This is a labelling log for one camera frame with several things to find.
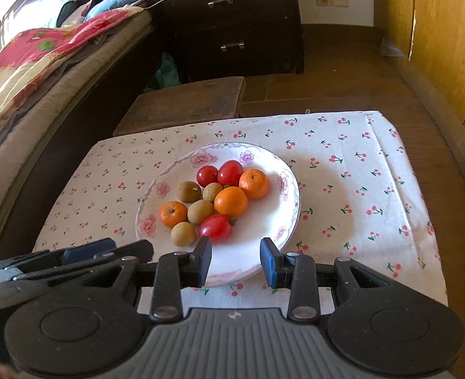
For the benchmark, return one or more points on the floral quilt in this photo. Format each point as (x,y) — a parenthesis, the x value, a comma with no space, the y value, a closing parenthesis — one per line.
(38,67)

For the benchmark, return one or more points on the floral white plate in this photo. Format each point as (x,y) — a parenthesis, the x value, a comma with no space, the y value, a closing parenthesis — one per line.
(264,221)
(232,278)

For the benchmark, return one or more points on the round red cherry tomato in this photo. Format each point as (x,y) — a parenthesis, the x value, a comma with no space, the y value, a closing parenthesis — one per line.
(207,175)

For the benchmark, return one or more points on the dark wooden nightstand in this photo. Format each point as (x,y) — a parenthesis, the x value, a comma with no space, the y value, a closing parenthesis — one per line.
(256,19)

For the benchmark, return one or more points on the oblong red cherry tomato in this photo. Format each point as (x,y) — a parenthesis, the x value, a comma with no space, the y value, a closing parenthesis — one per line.
(215,228)
(230,172)

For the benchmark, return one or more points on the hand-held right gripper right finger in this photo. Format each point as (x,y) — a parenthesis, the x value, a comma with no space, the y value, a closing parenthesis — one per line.
(268,264)

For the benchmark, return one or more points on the white paper scrap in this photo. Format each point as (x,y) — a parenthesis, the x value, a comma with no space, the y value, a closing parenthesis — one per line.
(390,48)

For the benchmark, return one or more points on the cherry print tablecloth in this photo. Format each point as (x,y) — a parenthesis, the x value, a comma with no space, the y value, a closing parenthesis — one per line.
(355,189)

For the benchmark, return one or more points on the brown longan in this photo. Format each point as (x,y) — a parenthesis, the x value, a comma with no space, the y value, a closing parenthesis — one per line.
(189,191)
(183,233)
(212,192)
(200,211)

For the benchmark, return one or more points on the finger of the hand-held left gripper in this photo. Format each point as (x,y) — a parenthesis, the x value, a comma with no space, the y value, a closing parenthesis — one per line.
(86,250)
(141,250)

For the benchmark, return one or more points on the dark wooden stool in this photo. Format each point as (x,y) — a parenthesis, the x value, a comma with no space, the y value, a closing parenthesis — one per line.
(185,102)

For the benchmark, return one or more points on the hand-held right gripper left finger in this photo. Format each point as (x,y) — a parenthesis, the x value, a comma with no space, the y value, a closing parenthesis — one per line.
(201,262)

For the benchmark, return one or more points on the dark green cloth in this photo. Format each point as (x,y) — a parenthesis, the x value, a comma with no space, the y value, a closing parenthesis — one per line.
(70,10)

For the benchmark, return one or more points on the teal plastic bag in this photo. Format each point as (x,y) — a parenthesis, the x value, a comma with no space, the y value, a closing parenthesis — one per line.
(165,73)

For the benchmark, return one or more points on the small orange mandarin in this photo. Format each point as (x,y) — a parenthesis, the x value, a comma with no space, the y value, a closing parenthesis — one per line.
(174,213)

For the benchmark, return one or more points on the yellow wooden wardrobe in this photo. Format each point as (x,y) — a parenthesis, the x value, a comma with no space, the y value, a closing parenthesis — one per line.
(445,27)

